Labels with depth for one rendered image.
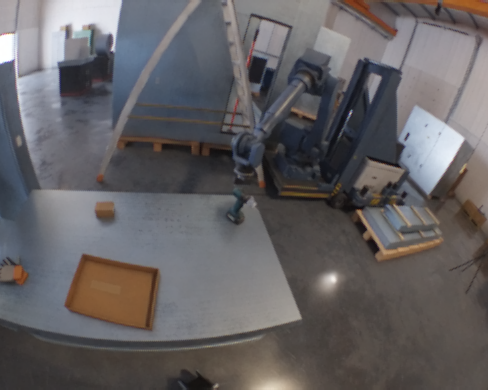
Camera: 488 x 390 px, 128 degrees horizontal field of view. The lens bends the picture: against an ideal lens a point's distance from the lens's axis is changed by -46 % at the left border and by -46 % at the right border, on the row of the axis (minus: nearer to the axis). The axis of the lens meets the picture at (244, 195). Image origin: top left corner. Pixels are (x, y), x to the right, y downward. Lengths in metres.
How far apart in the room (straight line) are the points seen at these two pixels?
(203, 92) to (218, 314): 2.63
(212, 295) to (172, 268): 0.25
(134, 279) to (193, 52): 2.57
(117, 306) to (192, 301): 0.36
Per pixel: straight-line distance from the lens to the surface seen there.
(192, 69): 2.96
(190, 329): 1.04
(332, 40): 7.30
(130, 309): 1.08
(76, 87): 6.50
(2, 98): 1.82
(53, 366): 1.91
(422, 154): 7.32
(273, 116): 1.55
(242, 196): 1.27
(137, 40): 3.03
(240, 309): 1.11
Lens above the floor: 1.66
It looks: 38 degrees down
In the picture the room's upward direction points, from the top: 18 degrees clockwise
